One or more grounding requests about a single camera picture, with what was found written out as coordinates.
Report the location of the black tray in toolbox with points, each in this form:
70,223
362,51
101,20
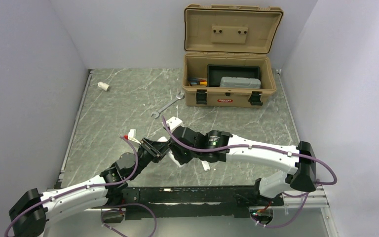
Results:
216,72

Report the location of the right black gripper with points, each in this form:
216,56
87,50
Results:
181,159

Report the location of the colourful tools in toolbox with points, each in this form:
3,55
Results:
197,82

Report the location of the white remote control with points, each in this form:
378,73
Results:
169,152

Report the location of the grey plastic case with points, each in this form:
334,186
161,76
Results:
238,82

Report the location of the tan plastic toolbox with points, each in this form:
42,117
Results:
232,35

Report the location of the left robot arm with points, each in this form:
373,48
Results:
34,211

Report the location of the white plastic tube piece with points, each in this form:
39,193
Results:
103,86

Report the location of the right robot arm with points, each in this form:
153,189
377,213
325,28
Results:
295,171

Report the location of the aluminium frame rail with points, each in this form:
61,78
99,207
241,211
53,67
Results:
294,199

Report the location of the white battery compartment cover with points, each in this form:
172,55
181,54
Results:
205,165

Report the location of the silver open-end wrench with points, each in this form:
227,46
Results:
179,96

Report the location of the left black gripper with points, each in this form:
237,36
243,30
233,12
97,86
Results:
156,149

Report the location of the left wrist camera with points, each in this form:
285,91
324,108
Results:
131,136

